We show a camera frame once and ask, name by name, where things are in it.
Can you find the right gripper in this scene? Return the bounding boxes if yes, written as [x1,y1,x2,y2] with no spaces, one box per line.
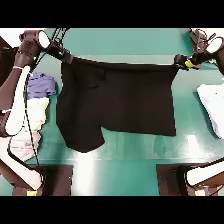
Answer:
[173,52,203,71]

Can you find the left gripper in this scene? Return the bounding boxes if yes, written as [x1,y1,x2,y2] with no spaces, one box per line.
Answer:
[46,45,74,65]

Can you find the black T-shirt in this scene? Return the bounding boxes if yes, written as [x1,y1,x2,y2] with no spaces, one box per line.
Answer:
[55,56,180,154]

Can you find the blue garment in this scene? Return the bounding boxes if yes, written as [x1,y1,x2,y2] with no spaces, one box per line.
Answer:
[26,71,58,100]

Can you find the white garment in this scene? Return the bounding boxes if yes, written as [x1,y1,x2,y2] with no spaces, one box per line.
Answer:
[196,82,224,140]

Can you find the cream garment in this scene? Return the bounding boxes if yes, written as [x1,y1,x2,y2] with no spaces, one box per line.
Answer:
[25,96,51,133]

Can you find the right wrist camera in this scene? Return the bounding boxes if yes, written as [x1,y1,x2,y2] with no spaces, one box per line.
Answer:
[189,28,215,52]

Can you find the black cable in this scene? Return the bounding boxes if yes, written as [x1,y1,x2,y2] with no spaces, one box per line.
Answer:
[23,87,42,168]

